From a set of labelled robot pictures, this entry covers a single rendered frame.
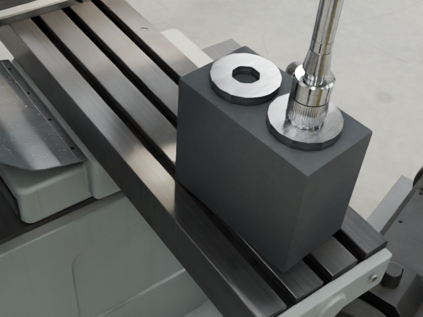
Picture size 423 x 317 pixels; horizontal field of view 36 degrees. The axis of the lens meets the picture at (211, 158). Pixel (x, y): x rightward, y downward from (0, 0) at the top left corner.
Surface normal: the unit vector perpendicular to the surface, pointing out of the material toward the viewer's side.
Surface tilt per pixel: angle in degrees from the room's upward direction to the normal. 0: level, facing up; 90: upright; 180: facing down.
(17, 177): 0
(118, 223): 90
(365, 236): 0
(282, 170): 90
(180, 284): 90
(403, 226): 0
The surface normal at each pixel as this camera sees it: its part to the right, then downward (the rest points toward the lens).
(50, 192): 0.58, 0.60
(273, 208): -0.74, 0.44
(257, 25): 0.07, -0.70
